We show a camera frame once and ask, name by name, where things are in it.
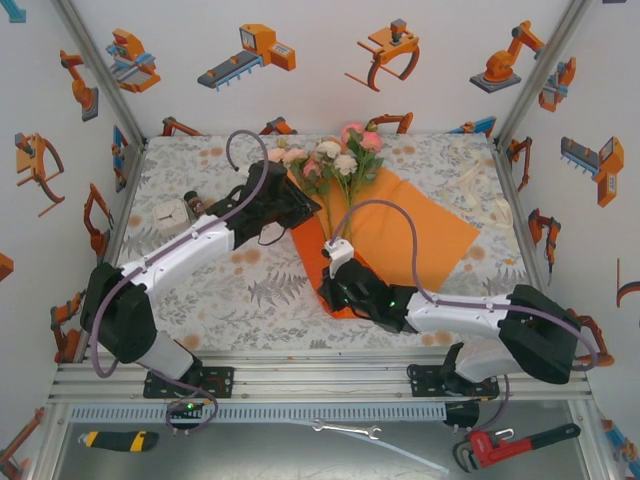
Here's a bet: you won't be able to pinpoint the small white cube clock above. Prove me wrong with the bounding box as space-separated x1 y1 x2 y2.
151 201 194 237

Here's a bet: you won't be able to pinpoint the red pipe wrench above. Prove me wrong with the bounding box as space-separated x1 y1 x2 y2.
452 423 583 474

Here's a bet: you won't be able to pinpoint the fake flower bouquet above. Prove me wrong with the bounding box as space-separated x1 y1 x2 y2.
267 122 386 241

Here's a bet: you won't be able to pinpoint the silver open-end wrench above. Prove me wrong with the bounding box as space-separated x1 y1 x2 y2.
312 419 384 441

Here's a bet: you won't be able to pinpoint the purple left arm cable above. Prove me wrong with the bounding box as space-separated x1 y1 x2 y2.
91 128 271 436

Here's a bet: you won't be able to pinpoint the small circuit board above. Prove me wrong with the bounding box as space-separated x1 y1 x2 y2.
167 397 207 419

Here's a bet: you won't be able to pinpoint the grey metal shelf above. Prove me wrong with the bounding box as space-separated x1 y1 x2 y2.
49 422 606 480

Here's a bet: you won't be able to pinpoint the brown spice jar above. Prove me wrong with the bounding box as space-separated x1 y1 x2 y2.
182 189 209 220

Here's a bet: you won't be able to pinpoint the floral patterned tablecloth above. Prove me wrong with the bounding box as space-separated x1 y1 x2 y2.
93 132 557 351

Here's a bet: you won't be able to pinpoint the small black box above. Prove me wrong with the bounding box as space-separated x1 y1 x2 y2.
442 399 481 432

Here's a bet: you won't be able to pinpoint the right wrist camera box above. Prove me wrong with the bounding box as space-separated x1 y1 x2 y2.
322 238 355 264

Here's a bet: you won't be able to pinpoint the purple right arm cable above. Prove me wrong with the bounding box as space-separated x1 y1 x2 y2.
329 198 600 432

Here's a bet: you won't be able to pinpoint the orange wrapping paper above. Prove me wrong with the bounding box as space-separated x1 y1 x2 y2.
289 167 482 321

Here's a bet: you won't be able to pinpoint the cream ribbon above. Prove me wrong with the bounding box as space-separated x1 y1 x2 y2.
442 142 516 231

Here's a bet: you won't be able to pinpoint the aluminium extrusion base rails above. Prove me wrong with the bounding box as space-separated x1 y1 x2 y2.
47 349 594 404

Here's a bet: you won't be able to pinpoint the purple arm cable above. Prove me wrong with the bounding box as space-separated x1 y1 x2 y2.
329 198 600 432
91 128 271 436

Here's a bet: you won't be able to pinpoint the grey slotted cable duct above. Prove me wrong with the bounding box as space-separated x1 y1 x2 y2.
67 403 449 424

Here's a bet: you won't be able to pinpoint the yellow black utility knife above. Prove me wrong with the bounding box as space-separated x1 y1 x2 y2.
77 429 160 455

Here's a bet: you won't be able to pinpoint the aluminium table edge rail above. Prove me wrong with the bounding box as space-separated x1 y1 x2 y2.
492 139 569 354
74 139 149 364

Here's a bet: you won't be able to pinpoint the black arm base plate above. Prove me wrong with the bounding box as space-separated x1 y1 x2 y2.
143 366 236 400
409 364 501 400

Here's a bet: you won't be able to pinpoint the aluminium frame post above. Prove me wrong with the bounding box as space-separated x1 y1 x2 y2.
49 0 149 146
492 0 594 146

